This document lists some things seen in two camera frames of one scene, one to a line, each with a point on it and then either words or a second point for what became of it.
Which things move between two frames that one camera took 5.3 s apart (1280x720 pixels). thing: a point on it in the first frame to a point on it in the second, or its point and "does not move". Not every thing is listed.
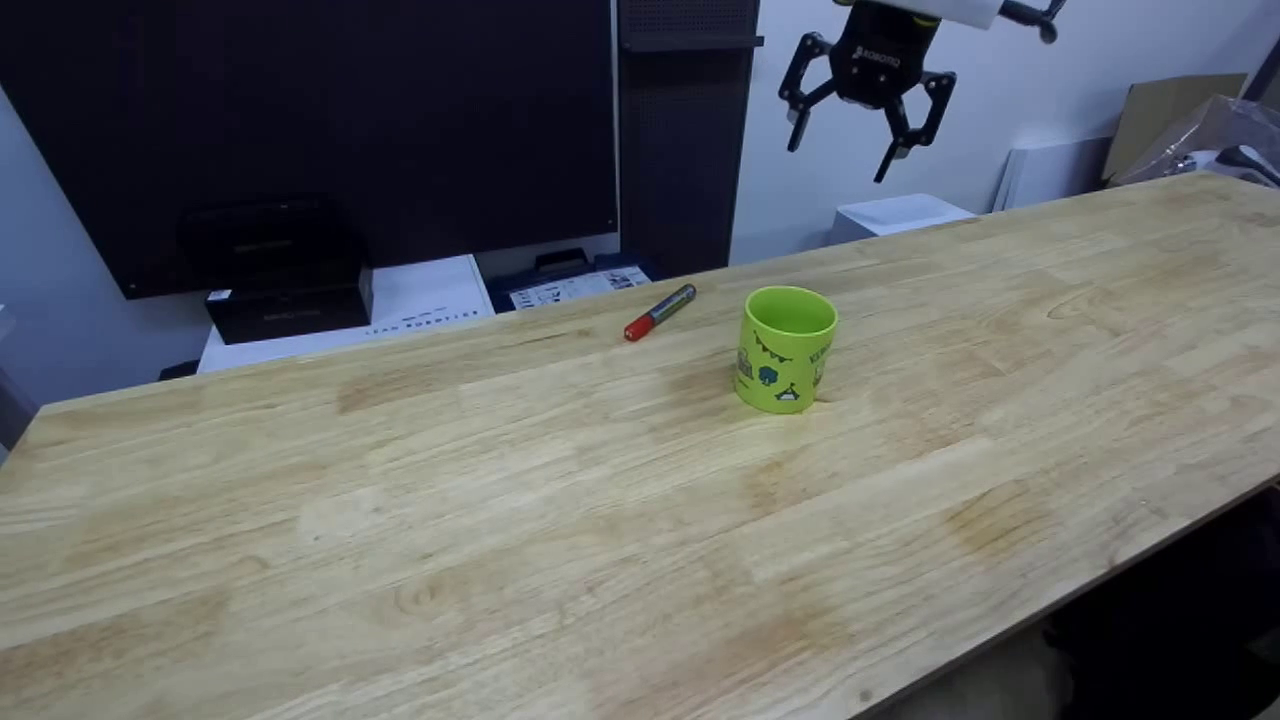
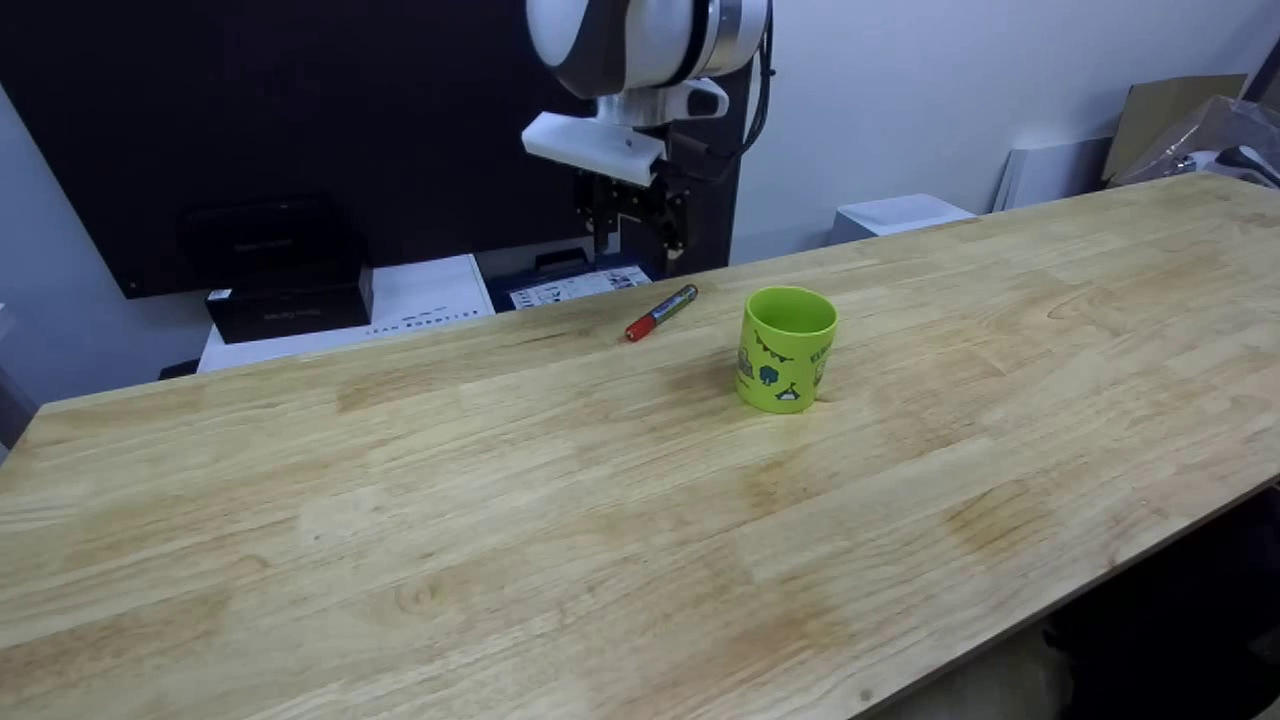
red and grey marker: x=640 y=325 does not move
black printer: x=279 y=260 does not move
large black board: x=443 y=125 does not move
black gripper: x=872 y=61 to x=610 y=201
